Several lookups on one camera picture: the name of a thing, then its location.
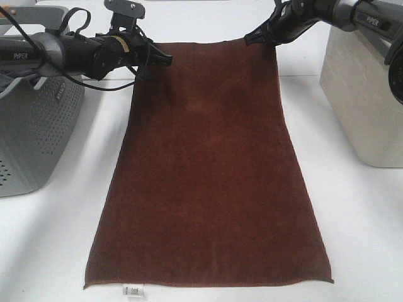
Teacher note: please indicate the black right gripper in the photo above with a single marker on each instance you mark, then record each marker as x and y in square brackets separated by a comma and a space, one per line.
[289, 21]

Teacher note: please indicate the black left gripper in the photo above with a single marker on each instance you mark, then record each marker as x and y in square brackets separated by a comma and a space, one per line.
[96, 57]

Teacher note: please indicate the brown towel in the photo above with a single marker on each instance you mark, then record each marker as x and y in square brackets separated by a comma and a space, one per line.
[207, 190]

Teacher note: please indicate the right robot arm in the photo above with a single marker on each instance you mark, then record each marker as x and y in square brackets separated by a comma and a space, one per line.
[379, 21]

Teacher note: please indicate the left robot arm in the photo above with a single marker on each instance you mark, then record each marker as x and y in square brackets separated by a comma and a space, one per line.
[47, 60]

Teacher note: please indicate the blue towel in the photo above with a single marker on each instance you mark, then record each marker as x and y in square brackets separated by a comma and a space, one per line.
[18, 81]

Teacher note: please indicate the beige plastic bin grey rim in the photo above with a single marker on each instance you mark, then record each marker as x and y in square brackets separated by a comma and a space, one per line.
[355, 81]

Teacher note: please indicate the grey perforated laundry basket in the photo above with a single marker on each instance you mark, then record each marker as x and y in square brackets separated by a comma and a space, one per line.
[35, 129]

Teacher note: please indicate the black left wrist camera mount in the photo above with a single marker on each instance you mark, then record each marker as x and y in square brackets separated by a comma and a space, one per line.
[125, 14]

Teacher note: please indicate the orange basket handle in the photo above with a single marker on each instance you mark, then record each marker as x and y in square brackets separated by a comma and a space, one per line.
[8, 15]

